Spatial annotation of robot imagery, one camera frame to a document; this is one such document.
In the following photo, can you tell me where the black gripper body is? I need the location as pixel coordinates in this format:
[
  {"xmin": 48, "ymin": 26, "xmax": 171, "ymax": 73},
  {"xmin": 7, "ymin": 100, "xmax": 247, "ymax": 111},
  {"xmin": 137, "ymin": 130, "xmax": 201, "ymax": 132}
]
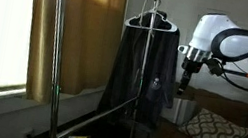
[{"xmin": 181, "ymin": 57, "xmax": 203, "ymax": 73}]

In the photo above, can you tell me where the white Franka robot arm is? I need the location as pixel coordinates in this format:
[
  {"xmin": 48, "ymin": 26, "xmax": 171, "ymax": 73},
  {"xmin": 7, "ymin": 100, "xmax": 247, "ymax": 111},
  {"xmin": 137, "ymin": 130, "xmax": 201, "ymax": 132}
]
[{"xmin": 177, "ymin": 13, "xmax": 248, "ymax": 94}]

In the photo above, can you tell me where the white plastic coat hanger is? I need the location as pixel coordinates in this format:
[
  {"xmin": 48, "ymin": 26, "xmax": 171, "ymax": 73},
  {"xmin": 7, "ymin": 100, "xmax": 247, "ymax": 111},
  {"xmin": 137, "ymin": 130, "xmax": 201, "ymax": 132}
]
[{"xmin": 125, "ymin": 0, "xmax": 177, "ymax": 33}]

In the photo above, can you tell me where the dark hanging coat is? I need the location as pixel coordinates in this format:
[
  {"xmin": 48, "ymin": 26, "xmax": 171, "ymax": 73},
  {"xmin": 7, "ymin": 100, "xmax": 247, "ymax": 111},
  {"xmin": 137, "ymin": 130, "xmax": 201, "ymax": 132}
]
[{"xmin": 94, "ymin": 4, "xmax": 189, "ymax": 135}]

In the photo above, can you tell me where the grey storage box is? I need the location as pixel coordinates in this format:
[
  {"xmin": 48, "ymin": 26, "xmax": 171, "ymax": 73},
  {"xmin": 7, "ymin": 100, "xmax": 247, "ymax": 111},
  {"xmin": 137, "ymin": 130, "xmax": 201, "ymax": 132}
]
[{"xmin": 161, "ymin": 98, "xmax": 196, "ymax": 126}]

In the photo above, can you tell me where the patterned brown throw pillow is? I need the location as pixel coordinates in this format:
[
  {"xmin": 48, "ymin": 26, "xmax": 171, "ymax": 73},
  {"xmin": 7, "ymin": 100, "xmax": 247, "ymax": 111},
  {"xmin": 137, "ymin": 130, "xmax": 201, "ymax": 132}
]
[{"xmin": 179, "ymin": 109, "xmax": 248, "ymax": 138}]

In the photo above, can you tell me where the mustard brown curtain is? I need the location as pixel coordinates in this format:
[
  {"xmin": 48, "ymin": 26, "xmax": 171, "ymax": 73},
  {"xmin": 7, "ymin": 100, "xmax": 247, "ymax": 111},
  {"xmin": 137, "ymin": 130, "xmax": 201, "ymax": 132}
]
[{"xmin": 26, "ymin": 0, "xmax": 126, "ymax": 103}]

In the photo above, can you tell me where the chrome clothes rack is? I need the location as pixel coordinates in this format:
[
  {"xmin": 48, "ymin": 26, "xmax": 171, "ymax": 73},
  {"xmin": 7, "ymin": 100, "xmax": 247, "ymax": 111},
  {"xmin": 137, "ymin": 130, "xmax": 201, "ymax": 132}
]
[{"xmin": 49, "ymin": 0, "xmax": 160, "ymax": 138}]

